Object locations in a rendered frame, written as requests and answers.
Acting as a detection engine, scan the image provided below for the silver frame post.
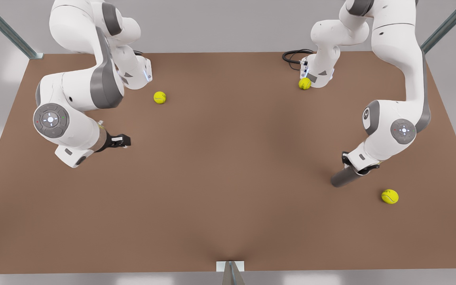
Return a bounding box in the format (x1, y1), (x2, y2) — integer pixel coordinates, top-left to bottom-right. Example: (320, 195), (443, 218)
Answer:
(0, 0), (44, 60)
(216, 260), (246, 285)
(420, 0), (456, 54)

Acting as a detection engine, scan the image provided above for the black cable loop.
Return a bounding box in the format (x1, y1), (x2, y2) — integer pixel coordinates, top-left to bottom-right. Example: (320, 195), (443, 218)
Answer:
(282, 49), (315, 71)

